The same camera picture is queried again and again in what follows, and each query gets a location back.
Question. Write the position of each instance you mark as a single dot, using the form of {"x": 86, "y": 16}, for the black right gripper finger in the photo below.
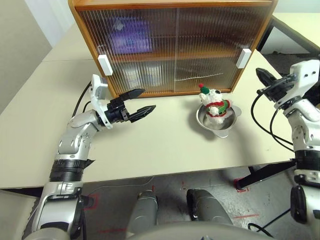
{"x": 263, "y": 81}
{"x": 267, "y": 75}

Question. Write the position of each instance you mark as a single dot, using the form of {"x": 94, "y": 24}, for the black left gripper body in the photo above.
{"x": 116, "y": 111}

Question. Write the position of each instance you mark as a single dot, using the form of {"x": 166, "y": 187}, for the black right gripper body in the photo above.
{"x": 281, "y": 88}

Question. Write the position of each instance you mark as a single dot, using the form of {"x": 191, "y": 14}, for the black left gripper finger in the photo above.
{"x": 142, "y": 113}
{"x": 132, "y": 95}

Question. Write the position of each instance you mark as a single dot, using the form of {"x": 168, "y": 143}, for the white plain-label jar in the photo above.
{"x": 133, "y": 77}

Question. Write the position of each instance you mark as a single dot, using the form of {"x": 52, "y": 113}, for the ribbed clear sliding door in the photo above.
{"x": 212, "y": 50}
{"x": 130, "y": 60}

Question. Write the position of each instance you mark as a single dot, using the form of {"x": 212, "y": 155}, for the white plush bear toy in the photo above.
{"x": 217, "y": 107}

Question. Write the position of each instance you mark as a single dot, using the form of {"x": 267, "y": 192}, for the purple tissue pack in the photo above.
{"x": 130, "y": 40}

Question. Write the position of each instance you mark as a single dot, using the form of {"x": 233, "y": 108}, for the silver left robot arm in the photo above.
{"x": 75, "y": 140}

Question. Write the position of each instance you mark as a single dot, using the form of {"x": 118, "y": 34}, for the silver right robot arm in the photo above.
{"x": 302, "y": 130}

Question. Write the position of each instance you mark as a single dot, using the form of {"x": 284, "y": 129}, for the wooden cabinet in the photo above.
{"x": 175, "y": 6}

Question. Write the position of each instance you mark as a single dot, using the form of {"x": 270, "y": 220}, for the beige adjoining table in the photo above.
{"x": 70, "y": 47}

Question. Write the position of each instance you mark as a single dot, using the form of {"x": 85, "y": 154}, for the red floor tape square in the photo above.
{"x": 237, "y": 190}
{"x": 96, "y": 200}

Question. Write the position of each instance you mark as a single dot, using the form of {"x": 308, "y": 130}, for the grey rounded robot leg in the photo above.
{"x": 210, "y": 207}
{"x": 143, "y": 212}

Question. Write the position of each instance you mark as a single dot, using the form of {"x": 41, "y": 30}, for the red floor tape strip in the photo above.
{"x": 246, "y": 216}
{"x": 112, "y": 230}

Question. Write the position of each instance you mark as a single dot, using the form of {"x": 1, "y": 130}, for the grey robot torso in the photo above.
{"x": 195, "y": 232}

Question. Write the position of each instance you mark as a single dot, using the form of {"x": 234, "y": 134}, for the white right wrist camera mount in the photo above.
{"x": 307, "y": 80}

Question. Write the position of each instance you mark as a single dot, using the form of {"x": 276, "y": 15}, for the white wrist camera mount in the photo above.
{"x": 307, "y": 80}
{"x": 96, "y": 87}

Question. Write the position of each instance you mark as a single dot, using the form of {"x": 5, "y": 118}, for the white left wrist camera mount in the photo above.
{"x": 96, "y": 87}

